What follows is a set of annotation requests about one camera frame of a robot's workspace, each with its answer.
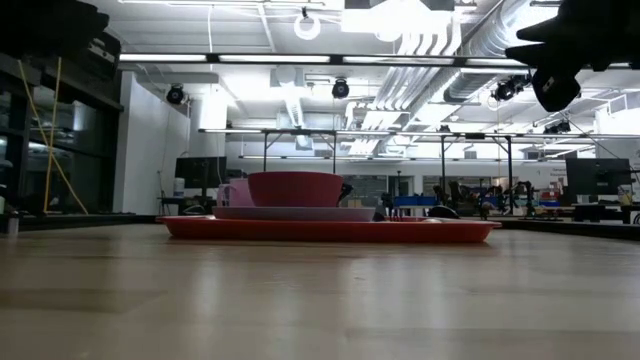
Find red plastic tray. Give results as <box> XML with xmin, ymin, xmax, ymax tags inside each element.
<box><xmin>156</xmin><ymin>214</ymin><xmax>503</xmax><ymax>245</ymax></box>

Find lavender plate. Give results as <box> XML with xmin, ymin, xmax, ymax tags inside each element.
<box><xmin>212</xmin><ymin>205</ymin><xmax>376</xmax><ymax>223</ymax></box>

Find white cable coil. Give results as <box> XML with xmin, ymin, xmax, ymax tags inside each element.
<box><xmin>293</xmin><ymin>11</ymin><xmax>323</xmax><ymax>42</ymax></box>

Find black computer monitor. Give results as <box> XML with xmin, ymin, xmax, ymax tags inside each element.
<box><xmin>174</xmin><ymin>156</ymin><xmax>229</xmax><ymax>190</ymax></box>
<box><xmin>565</xmin><ymin>157</ymin><xmax>634</xmax><ymax>197</ymax></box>

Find blue storage bins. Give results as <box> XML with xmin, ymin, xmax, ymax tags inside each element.
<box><xmin>393</xmin><ymin>195</ymin><xmax>440</xmax><ymax>208</ymax></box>

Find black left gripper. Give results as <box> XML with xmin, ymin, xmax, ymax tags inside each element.
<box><xmin>0</xmin><ymin>0</ymin><xmax>122</xmax><ymax>81</ymax></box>

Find overhead LED light bar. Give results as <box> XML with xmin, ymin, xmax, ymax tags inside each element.
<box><xmin>117</xmin><ymin>52</ymin><xmax>640</xmax><ymax>70</ymax></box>

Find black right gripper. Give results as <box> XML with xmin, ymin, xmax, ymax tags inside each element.
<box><xmin>504</xmin><ymin>0</ymin><xmax>640</xmax><ymax>114</ymax></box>

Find magenta pink bowl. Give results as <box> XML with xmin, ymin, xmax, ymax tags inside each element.
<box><xmin>247</xmin><ymin>171</ymin><xmax>345</xmax><ymax>209</ymax></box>

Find hanging yellow cable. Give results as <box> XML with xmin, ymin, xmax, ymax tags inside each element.
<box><xmin>18</xmin><ymin>57</ymin><xmax>90</xmax><ymax>216</ymax></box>
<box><xmin>43</xmin><ymin>56</ymin><xmax>62</xmax><ymax>215</ymax></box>

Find pale pink ribbed cup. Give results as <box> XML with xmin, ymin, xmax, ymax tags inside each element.
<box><xmin>216</xmin><ymin>178</ymin><xmax>256</xmax><ymax>208</ymax></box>

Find black background rig frame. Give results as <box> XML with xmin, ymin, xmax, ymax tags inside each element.
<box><xmin>261</xmin><ymin>128</ymin><xmax>339</xmax><ymax>175</ymax></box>
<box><xmin>439</xmin><ymin>132</ymin><xmax>515</xmax><ymax>201</ymax></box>

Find short silver post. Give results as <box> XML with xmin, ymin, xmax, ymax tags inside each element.
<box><xmin>5</xmin><ymin>209</ymin><xmax>21</xmax><ymax>239</ymax></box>

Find silver ceiling ducts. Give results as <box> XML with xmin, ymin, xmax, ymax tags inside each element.
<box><xmin>372</xmin><ymin>0</ymin><xmax>534</xmax><ymax>119</ymax></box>

